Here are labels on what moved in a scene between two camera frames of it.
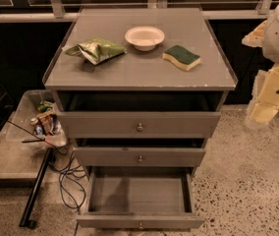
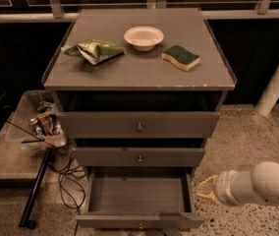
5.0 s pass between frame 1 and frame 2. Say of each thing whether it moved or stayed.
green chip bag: stayed
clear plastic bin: stayed
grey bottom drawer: stayed
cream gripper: moved
